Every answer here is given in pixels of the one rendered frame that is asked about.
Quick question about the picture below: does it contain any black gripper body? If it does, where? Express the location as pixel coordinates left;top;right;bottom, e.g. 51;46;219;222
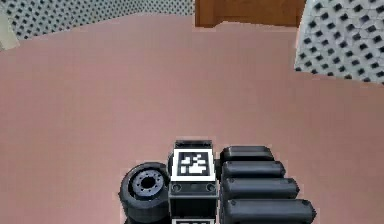
118;161;172;224

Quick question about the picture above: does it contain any brown wooden cabinet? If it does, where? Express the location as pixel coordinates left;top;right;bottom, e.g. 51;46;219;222
194;0;307;28

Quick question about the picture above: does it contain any cream panel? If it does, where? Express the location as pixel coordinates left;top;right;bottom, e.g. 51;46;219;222
0;9;21;52

